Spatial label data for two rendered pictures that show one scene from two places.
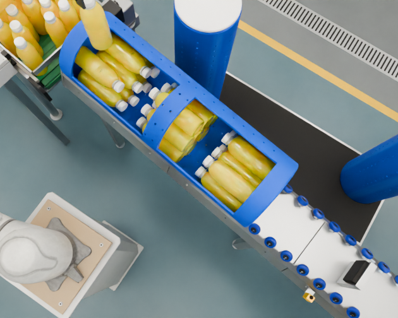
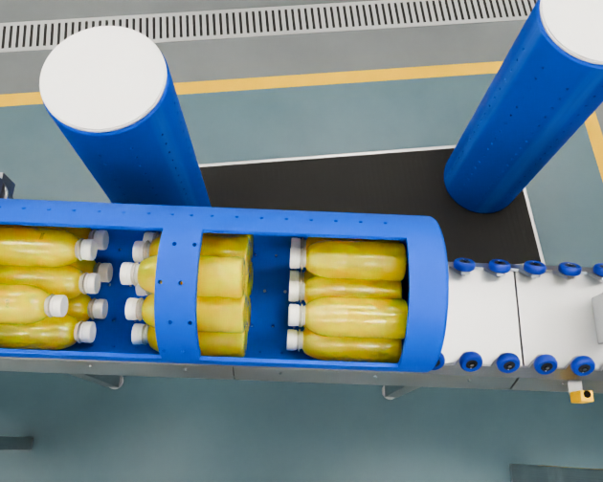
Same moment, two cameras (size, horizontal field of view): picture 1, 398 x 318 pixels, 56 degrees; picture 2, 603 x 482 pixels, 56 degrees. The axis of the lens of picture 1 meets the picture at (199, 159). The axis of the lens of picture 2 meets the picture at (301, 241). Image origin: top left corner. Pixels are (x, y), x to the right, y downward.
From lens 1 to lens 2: 29 cm
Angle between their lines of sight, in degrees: 11
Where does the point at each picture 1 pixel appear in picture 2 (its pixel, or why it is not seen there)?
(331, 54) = (312, 48)
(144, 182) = (194, 409)
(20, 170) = not seen: outside the picture
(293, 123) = (337, 170)
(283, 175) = (431, 249)
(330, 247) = (549, 301)
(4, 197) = not seen: outside the picture
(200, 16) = (107, 104)
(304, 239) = (508, 317)
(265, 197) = (434, 303)
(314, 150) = (391, 185)
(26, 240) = not seen: outside the picture
